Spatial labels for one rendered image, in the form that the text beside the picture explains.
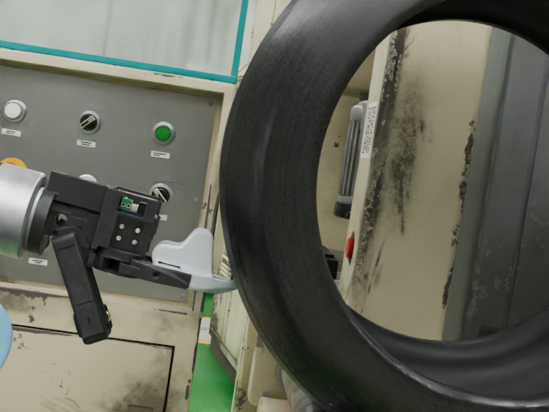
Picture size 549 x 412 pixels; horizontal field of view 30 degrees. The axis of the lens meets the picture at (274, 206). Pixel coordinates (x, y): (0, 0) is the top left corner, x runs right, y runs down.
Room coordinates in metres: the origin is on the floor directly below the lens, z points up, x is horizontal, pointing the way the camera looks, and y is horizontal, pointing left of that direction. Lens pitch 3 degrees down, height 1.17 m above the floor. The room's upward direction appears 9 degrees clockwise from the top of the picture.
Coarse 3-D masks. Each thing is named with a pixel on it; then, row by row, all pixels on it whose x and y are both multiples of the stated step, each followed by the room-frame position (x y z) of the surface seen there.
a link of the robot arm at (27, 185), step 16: (0, 176) 1.00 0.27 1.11; (16, 176) 1.00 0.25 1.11; (32, 176) 1.01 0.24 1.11; (0, 192) 0.99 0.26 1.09; (16, 192) 0.99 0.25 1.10; (32, 192) 0.99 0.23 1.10; (0, 208) 0.98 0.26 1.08; (16, 208) 0.98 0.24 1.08; (32, 208) 1.00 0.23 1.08; (0, 224) 0.98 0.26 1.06; (16, 224) 0.98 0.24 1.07; (0, 240) 0.99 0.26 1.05; (16, 240) 0.99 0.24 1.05; (16, 256) 1.01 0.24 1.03
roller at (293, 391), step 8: (288, 376) 1.21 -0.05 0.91; (288, 384) 1.18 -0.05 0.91; (296, 384) 1.15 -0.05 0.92; (288, 392) 1.16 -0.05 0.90; (296, 392) 1.12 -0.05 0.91; (304, 392) 1.10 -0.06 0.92; (288, 400) 1.15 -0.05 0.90; (296, 400) 1.10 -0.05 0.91; (304, 400) 1.08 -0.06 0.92; (296, 408) 1.08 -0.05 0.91; (304, 408) 1.05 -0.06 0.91; (312, 408) 1.03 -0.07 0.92; (320, 408) 1.03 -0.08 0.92
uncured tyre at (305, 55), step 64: (320, 0) 0.96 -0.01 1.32; (384, 0) 0.94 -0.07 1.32; (448, 0) 1.21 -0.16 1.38; (512, 0) 1.21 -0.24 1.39; (256, 64) 0.97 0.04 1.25; (320, 64) 0.93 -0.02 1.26; (256, 128) 0.95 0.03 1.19; (320, 128) 0.93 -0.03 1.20; (256, 192) 0.94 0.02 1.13; (256, 256) 0.95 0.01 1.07; (320, 256) 0.93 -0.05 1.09; (256, 320) 0.98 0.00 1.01; (320, 320) 0.93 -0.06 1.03; (320, 384) 0.96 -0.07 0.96; (384, 384) 0.94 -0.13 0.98; (448, 384) 1.20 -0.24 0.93; (512, 384) 1.20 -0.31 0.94
